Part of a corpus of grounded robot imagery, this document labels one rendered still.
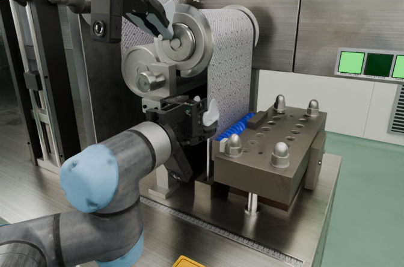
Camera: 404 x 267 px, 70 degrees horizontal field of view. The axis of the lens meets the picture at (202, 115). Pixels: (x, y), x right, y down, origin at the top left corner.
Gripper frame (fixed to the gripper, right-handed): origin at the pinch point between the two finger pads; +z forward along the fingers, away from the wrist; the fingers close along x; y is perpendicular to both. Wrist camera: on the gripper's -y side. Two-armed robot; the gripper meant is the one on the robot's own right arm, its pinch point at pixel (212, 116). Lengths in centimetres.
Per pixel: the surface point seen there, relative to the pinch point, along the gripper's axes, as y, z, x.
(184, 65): 11.6, -3.5, 5.0
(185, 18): 20.8, -3.5, 4.4
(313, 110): -4.2, 28.1, -16.9
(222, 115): -1.2, 4.6, -0.2
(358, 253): -109, 101, -41
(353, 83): -47, 263, -16
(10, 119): -19, 0, 91
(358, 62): 9.9, 29.3, -25.6
